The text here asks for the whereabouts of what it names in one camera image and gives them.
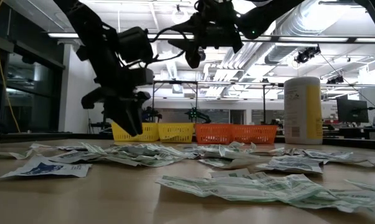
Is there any white packet blue print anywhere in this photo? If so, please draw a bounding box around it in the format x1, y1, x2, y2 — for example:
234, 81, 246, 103
0, 154, 93, 180

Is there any yellow plastic basket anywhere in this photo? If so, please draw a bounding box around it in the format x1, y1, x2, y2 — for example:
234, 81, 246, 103
158, 122, 196, 144
111, 122, 160, 143

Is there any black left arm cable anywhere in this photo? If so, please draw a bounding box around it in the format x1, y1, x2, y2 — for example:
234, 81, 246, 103
148, 26, 188, 63

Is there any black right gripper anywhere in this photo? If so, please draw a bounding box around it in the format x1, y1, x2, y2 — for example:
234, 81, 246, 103
168, 0, 244, 69

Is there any silver ceiling duct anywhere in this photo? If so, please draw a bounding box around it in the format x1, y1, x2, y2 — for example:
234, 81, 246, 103
263, 0, 331, 65

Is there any white yellow wipes canister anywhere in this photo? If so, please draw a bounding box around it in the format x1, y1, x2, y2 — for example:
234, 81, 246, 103
283, 76, 324, 146

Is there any black background station frame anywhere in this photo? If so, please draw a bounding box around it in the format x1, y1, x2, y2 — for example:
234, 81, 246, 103
150, 79, 285, 125

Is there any yellow hanging cable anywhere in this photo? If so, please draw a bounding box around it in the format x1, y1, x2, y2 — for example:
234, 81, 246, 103
0, 0, 22, 134

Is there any white ring light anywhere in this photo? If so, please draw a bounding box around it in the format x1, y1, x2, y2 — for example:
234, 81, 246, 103
171, 4, 189, 26

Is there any white packet dark print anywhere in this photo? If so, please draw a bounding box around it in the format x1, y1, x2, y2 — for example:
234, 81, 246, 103
58, 144, 82, 151
255, 155, 324, 174
302, 149, 353, 160
47, 150, 109, 165

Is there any black computer monitor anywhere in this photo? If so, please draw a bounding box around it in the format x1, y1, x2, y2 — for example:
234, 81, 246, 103
336, 98, 369, 124

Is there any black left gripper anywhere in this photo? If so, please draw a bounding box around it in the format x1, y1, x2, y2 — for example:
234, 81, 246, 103
81, 68, 154, 137

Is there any orange plastic basket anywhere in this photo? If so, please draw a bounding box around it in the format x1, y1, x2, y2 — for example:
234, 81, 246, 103
194, 123, 234, 145
230, 124, 278, 145

